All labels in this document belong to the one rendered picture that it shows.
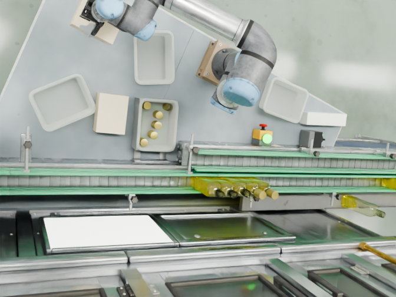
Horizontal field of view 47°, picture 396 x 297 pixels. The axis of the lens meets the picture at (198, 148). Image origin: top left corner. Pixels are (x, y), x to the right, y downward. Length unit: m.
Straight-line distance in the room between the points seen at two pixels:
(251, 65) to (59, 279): 0.84
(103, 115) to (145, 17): 0.58
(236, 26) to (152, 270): 0.79
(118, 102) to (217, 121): 0.50
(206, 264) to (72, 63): 0.98
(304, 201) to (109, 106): 1.06
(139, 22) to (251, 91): 0.40
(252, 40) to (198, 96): 0.72
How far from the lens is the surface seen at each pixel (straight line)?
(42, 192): 1.81
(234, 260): 1.57
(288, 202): 2.29
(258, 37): 1.47
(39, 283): 1.40
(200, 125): 2.14
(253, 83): 1.43
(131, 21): 1.47
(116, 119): 1.94
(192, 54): 2.11
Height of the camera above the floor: 2.71
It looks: 66 degrees down
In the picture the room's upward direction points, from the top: 113 degrees clockwise
